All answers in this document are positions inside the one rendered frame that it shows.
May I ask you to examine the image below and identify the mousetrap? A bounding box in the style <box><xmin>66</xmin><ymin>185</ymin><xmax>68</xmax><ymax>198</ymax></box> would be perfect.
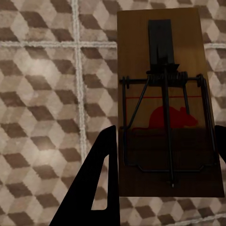
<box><xmin>117</xmin><ymin>7</ymin><xmax>225</xmax><ymax>198</ymax></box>

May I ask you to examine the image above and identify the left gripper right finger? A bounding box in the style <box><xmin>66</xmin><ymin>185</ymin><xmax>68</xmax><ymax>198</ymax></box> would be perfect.
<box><xmin>215</xmin><ymin>125</ymin><xmax>226</xmax><ymax>163</ymax></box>

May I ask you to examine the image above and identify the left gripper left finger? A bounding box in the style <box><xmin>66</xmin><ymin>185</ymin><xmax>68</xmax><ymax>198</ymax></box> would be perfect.
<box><xmin>49</xmin><ymin>125</ymin><xmax>121</xmax><ymax>226</ymax></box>

